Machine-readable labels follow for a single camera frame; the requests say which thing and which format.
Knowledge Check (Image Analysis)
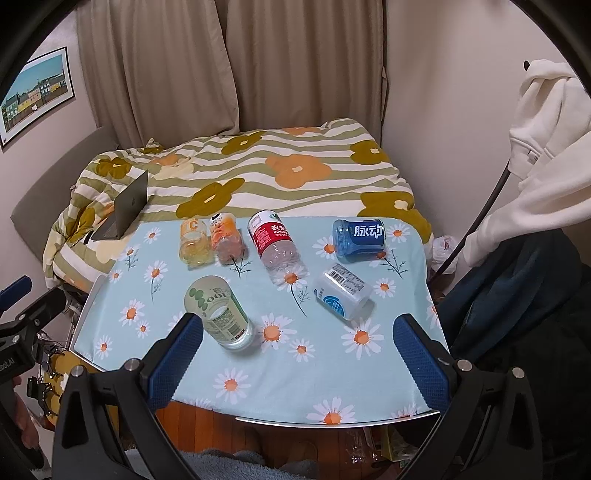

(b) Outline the framed wall poster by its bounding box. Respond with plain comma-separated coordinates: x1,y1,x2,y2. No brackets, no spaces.
0,46,77,152

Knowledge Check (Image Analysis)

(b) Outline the black curved pole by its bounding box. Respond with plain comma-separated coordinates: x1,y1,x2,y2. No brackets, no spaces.
427,159,514,284

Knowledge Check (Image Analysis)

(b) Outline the striped floral blanket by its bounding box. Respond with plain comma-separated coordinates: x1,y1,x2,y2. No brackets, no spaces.
42,117,435,295

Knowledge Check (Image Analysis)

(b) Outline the grey fluffy cloth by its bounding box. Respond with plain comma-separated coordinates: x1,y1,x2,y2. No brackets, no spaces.
124,448,269,480

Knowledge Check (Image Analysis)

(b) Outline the dark blue garment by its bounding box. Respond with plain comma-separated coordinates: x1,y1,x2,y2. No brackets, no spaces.
436,226,591,464

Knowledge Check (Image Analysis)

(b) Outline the red label water bottle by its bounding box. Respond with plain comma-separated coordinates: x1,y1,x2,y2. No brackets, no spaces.
247,210,309,287

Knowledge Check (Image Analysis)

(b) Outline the clear plastic packaging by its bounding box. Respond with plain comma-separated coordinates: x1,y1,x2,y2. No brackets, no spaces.
346,427,417,468

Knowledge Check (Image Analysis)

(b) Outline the white hoodie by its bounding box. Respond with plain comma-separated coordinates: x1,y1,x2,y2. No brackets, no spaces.
462,59,591,269

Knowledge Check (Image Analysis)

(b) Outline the daisy print tablecloth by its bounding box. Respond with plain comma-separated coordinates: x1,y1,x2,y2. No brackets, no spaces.
69,216,455,426

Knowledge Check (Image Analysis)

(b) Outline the white blue label bottle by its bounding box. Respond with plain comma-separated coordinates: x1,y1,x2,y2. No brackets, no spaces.
314,264,372,321

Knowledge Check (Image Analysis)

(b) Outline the grey bed headboard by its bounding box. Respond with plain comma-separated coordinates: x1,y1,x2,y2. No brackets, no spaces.
10,124,117,274

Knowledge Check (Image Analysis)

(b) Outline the beige curtain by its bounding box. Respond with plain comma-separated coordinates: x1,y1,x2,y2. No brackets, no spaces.
76,0,242,151
225,0,387,139

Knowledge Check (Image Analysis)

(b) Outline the orange pink plastic bottle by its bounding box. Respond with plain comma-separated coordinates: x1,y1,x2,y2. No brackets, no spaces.
209,213,250,266

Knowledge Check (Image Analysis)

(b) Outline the white plastic bag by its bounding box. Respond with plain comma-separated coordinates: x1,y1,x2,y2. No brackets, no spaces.
427,234,461,273

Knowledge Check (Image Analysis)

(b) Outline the green label plastic bottle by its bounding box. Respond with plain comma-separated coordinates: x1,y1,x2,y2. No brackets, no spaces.
184,275,256,352

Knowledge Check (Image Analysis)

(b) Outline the grey laptop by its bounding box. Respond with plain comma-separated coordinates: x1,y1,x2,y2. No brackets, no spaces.
90,169,150,241

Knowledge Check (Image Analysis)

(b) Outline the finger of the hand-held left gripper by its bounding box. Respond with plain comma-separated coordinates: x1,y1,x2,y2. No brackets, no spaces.
0,276,31,315
11,288,68,335

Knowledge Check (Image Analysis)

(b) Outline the blue plastic bottle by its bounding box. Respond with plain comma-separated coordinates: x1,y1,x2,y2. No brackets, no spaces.
332,218,389,263

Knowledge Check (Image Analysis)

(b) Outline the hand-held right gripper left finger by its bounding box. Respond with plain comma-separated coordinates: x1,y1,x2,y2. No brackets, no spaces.
52,313,204,480

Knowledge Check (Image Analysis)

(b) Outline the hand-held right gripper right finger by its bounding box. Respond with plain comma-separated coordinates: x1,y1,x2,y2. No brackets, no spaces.
392,313,544,480

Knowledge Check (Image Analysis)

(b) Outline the person's left hand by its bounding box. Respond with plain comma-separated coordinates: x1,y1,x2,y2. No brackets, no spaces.
9,375,43,450

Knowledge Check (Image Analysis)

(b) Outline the yellow plastic bottle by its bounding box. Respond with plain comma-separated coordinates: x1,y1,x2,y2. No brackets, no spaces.
179,218,216,268

